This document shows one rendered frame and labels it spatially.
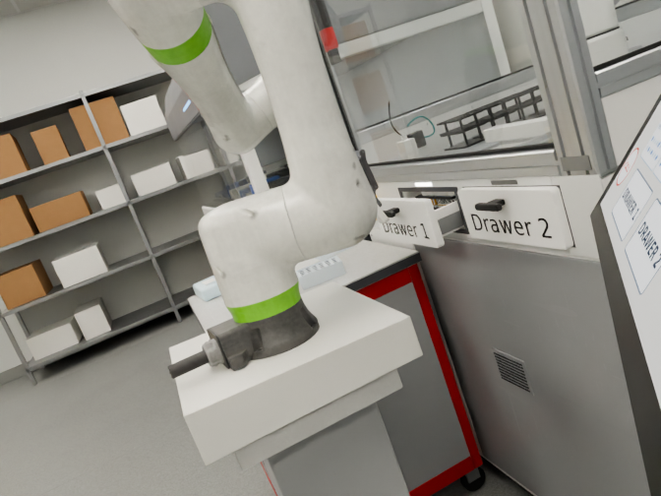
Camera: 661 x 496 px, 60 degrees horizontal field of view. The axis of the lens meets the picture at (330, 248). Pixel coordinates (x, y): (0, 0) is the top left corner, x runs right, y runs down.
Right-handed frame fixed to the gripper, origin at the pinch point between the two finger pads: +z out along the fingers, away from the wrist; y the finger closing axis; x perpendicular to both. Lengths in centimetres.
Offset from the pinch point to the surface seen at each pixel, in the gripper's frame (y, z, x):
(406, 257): -1.9, 18.3, -10.1
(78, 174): 60, -77, -416
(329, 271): 14.7, 9.4, -19.4
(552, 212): -10.1, 7.4, 44.8
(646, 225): 13, -14, 91
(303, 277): 20.7, 6.1, -20.7
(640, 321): 22, -14, 97
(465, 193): -11.2, 4.3, 20.2
